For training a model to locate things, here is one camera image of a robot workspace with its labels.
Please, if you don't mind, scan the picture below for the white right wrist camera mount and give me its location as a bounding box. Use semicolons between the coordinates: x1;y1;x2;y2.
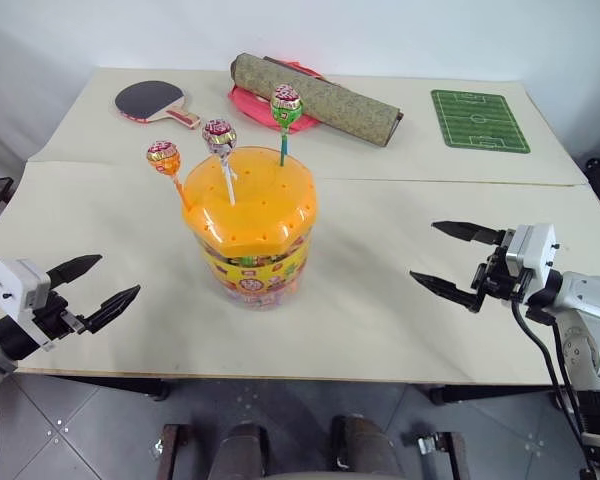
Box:
506;223;557;293

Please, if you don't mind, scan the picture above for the green wrapped lollipop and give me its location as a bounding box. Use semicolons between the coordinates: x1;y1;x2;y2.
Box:
269;83;304;168

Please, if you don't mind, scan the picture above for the dark brown base frame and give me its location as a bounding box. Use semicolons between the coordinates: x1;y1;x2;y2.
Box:
159;423;194;480

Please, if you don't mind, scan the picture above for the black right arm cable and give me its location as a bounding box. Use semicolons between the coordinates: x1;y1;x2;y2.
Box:
510;294;599;476

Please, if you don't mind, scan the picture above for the green soccer field mat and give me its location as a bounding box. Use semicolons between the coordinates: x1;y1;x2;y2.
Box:
430;88;531;153

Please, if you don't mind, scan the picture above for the orange lollipop display jar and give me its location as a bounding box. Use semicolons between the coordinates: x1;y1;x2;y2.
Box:
181;145;319;313

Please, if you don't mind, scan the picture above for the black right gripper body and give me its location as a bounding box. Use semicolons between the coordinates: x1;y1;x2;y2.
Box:
470;229;534;304

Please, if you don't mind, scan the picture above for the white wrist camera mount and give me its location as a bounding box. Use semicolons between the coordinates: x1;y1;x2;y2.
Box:
506;223;557;293
0;257;52;348

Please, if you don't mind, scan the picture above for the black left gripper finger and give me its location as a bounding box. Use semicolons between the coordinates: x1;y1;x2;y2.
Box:
46;254;104;293
80;284;142;335

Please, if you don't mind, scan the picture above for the silver wrapped lollipop white stick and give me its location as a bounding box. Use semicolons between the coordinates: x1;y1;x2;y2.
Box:
201;118;238;206

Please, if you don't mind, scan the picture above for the black table tennis paddle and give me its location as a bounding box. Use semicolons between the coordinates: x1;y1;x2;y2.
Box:
113;80;202;129

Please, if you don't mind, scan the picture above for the dark rounded robot leg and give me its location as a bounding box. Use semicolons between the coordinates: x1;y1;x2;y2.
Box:
340;414;404;479
214;422;272;480

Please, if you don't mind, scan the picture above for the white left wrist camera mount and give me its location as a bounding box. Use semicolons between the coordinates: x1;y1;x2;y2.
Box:
0;257;52;348

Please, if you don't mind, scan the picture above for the rolled brown speckled mat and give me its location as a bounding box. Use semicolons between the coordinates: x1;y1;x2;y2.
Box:
229;52;405;149

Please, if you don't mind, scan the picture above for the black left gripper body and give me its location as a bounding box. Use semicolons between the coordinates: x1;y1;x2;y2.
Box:
31;291;87;342

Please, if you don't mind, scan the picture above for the orange wrapped lollipop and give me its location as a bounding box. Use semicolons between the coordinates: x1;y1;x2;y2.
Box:
145;139;191;210

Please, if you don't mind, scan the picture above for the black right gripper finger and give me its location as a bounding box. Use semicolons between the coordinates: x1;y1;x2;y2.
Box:
409;270;484;315
431;220;507;247

